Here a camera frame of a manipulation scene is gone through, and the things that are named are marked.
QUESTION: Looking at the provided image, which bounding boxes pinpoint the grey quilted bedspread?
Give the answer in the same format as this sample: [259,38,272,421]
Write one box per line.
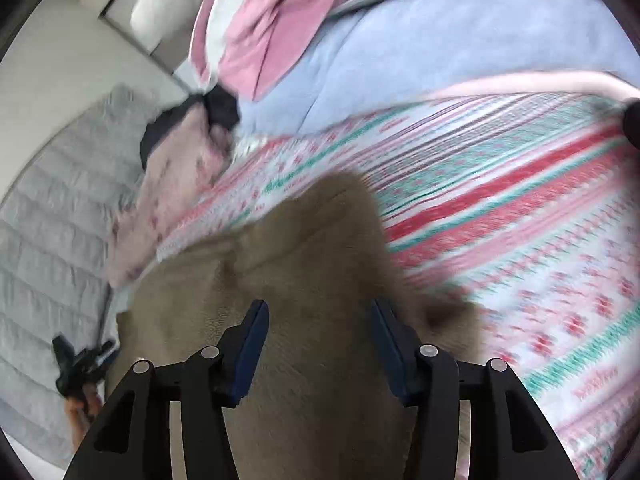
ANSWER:
[0,85,147,457]

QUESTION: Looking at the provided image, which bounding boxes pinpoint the red green patterned blanket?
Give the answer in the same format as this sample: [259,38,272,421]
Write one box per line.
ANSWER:
[155,92,640,480]

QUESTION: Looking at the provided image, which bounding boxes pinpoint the dark cloth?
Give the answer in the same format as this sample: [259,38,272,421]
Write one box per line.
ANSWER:
[620,102,640,150]

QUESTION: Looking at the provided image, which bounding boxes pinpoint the person's left hand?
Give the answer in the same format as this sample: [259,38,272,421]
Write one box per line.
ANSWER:
[64,384,103,453]

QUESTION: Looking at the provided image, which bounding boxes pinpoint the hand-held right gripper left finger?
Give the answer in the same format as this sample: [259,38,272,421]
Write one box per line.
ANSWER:
[62,299,271,480]

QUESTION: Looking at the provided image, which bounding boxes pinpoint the light blue blanket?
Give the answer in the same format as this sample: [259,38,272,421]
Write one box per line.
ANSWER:
[235,0,640,137]

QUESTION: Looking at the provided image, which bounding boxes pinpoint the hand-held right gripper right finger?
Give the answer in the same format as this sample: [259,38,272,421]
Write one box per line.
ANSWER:
[371,297,582,480]

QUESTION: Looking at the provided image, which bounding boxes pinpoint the pink duvet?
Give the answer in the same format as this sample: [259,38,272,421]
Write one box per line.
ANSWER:
[190,0,598,102]

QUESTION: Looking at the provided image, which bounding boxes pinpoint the olive green zip jacket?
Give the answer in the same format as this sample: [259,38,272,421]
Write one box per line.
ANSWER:
[102,170,483,480]

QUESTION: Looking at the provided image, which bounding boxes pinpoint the white pillow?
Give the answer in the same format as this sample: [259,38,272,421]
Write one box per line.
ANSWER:
[131,0,236,53]

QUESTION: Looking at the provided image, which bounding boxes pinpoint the black garment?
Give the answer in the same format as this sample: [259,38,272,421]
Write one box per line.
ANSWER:
[139,85,242,172]

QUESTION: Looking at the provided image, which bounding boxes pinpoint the pink floral garment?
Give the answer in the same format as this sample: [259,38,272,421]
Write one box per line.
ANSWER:
[107,97,237,289]

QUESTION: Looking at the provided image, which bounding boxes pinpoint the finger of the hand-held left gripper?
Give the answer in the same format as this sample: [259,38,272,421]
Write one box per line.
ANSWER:
[90,341,118,363]
[52,335,77,367]

